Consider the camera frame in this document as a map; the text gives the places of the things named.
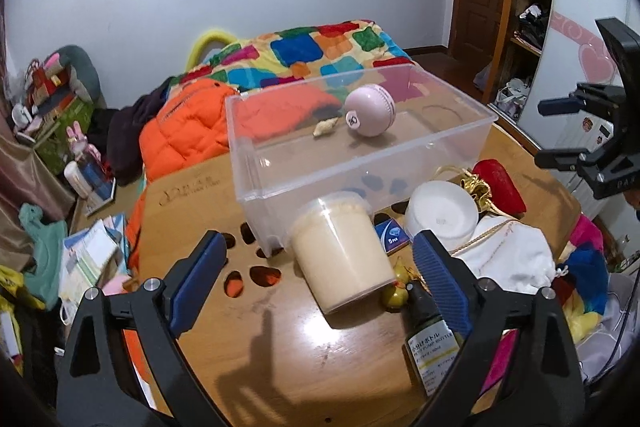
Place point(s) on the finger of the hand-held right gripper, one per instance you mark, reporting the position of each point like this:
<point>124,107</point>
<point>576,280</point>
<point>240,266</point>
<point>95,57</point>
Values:
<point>557,158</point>
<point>557,106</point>

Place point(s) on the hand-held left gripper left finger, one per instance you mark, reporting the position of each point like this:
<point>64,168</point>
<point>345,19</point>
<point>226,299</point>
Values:
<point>195,277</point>

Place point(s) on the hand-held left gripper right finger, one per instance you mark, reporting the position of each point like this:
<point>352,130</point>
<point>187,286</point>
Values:
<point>440,277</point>

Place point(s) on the red case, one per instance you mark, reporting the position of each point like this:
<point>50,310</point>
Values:
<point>500,187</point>

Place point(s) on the dark dropper bottle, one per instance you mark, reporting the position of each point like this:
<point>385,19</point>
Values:
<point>430,347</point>

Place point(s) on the gold ornament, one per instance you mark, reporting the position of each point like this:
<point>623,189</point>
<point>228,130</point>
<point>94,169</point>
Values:
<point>477,192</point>

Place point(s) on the cream plastic tub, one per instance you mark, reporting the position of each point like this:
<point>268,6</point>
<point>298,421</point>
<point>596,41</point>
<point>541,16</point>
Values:
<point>340,257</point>

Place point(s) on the clear plastic storage box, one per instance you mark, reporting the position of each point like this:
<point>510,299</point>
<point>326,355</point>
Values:
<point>280,177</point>

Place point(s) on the white fabric bundle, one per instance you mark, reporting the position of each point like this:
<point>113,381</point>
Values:
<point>510,97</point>

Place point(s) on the small blue card box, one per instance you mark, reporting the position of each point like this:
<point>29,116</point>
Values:
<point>392,234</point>

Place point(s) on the white round container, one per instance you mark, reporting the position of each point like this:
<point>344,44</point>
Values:
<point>440,212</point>

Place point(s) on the pile of booklets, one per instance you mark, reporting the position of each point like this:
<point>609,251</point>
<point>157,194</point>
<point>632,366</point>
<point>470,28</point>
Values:
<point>90,257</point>

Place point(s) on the wooden desk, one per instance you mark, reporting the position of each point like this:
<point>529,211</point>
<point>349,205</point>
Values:
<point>280,347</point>

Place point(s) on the colourful plush cloth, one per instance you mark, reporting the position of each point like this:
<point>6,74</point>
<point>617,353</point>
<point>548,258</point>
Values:
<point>585,267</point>

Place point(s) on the blue tumbler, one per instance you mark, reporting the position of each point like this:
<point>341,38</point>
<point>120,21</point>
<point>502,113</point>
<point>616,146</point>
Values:
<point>95,177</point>

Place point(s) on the orange puffer jacket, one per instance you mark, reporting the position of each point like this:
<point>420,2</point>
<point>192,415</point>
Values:
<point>185,127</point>

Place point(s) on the dark clothing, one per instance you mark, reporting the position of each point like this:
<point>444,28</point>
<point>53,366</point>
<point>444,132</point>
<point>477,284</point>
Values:
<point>125,142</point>

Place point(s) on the white bottle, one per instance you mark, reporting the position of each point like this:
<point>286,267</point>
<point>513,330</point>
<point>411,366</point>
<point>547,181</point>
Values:
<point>76,179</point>

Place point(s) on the pink rabbit toy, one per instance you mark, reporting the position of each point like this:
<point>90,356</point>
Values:
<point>80,139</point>

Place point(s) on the white plastic bag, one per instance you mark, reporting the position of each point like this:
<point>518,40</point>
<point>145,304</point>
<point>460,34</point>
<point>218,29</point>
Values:
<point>620,327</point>

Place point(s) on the pink round case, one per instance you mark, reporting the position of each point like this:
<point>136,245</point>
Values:
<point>372,107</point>

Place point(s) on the yellow plastic bag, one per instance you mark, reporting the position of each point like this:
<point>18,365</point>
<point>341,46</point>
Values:
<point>12,292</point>

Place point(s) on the small beige seashell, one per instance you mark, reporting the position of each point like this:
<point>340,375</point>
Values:
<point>325,127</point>

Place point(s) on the green storage box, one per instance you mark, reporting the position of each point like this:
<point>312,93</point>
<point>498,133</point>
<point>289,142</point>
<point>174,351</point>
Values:
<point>60,132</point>

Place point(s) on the grey green plush toy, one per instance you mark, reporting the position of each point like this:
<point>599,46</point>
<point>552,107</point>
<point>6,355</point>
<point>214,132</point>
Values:
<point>82,67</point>

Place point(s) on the stack of red gift boxes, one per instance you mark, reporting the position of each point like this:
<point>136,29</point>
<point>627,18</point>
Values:
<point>47,82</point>

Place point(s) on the colourful patchwork blanket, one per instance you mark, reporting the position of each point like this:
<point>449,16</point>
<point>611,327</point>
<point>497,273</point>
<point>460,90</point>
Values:
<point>300,52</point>

